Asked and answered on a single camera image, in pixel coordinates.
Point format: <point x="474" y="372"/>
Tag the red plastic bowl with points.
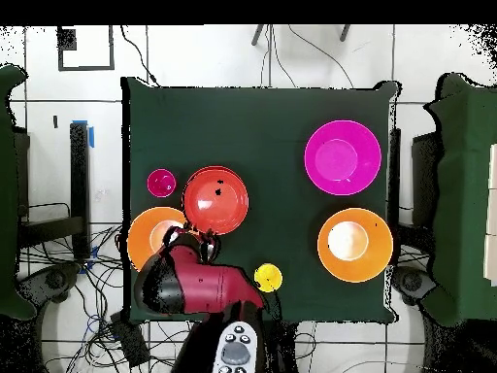
<point x="225" y="202"/>

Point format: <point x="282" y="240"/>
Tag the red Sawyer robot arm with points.
<point x="209" y="287"/>

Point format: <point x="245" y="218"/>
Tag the large orange plastic bowl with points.
<point x="374" y="250"/>
<point x="138" y="241"/>

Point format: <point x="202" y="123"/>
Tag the crimson plastic cup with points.
<point x="161" y="182"/>

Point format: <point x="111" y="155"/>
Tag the yellow plastic cup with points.
<point x="268" y="278"/>

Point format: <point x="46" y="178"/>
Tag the black power strip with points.
<point x="130" y="338"/>

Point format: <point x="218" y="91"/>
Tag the dark green tablecloth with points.
<point x="233" y="128"/>

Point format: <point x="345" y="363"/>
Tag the black chair base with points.
<point x="411" y="283"/>
<point x="54" y="279"/>

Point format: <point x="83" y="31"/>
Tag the large pink plastic bowl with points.
<point x="343" y="157"/>

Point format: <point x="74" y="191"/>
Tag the green cloth side table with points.
<point x="462" y="194"/>
<point x="7" y="194"/>

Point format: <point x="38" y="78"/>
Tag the black metal frame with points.
<point x="79" y="186"/>

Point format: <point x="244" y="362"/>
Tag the camera tripod legs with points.
<point x="257" y="35"/>

